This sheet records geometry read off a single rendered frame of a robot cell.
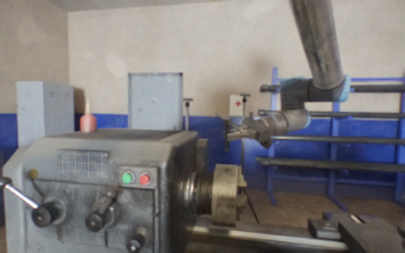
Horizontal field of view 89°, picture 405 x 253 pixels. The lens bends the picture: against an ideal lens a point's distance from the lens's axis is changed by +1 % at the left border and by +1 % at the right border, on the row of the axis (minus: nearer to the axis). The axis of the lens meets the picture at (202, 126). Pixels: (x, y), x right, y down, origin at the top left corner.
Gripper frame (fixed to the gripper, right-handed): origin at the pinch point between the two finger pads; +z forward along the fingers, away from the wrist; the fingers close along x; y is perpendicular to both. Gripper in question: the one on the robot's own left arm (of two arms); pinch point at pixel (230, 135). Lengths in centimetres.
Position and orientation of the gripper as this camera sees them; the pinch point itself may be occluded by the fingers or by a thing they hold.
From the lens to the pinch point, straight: 79.0
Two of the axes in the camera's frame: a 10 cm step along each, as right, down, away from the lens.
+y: -0.8, -9.1, -4.1
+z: -9.4, 2.1, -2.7
